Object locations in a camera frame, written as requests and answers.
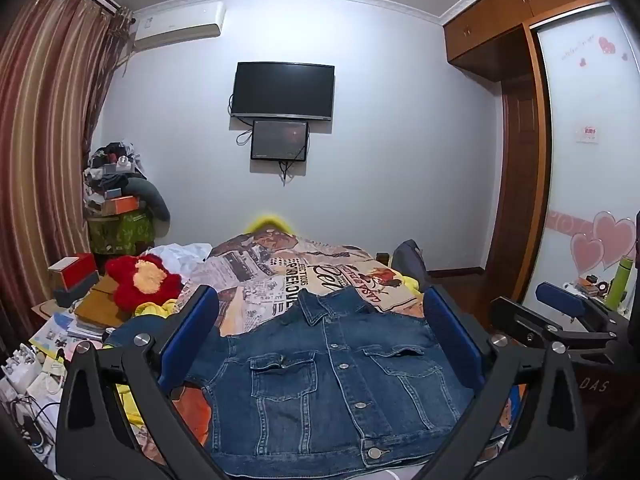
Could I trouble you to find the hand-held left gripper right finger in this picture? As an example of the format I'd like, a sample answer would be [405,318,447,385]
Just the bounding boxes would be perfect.
[415,285,588,480]

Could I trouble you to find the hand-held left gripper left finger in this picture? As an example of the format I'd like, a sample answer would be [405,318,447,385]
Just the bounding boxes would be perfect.
[56,285,228,480]

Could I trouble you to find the white cloth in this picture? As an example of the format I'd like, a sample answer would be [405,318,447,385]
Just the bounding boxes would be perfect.
[145,242,213,286]

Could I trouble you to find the red box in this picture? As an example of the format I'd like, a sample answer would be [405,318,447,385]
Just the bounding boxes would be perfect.
[49,253,98,288]

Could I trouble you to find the pile of white chargers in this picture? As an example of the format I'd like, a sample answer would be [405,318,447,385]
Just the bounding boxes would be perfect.
[0,345,66,461]

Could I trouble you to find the large black television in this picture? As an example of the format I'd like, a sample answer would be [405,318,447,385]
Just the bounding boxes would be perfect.
[231,61,336,122]

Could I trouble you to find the red plush toy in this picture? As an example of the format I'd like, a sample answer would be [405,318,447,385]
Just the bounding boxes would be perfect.
[106,254,185,311]

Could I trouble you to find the striped brown curtain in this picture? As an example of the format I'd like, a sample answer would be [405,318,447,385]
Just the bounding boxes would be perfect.
[0,0,133,321]

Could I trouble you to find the dark blue backpack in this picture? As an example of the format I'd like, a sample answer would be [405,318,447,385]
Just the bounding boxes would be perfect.
[391,240,430,291]

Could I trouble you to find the brown room door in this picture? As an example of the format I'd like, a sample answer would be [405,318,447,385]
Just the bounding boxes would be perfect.
[500,75,542,273]

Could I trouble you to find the brown wooden wardrobe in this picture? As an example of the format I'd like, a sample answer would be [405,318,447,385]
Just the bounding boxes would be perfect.
[442,0,640,306]

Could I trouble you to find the orange box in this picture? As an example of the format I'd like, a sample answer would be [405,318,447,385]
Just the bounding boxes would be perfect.
[102,195,141,216]

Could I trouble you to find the white air conditioner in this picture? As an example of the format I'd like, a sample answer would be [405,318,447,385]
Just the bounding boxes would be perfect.
[131,2,226,52]

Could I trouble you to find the pile of books and papers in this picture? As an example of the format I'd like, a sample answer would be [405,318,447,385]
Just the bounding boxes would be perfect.
[30,300,106,361]

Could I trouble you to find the green bottle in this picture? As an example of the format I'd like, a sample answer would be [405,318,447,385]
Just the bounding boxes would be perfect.
[604,255,635,311]

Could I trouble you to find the blue denim jacket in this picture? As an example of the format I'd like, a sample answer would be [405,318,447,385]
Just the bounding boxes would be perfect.
[102,287,506,478]

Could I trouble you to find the small black monitor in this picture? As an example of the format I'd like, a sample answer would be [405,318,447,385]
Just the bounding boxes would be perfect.
[250,119,309,162]

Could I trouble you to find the brown cardboard boards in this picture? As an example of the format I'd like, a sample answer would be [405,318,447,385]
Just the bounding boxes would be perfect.
[75,275,131,328]

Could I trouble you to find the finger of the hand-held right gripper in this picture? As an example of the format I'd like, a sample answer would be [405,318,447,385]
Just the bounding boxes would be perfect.
[536,281,632,333]
[489,296,621,366]

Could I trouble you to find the pile of mixed clothes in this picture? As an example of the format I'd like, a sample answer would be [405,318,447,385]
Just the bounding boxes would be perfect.
[84,139,148,211]

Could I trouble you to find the yellow blanket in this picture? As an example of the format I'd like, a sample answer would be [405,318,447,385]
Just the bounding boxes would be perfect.
[115,214,423,428]

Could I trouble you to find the dark grey box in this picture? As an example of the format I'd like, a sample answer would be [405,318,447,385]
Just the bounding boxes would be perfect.
[54,272,101,308]

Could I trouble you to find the white heart-print sliding door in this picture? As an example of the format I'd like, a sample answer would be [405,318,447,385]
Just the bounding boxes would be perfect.
[530,0,640,311]

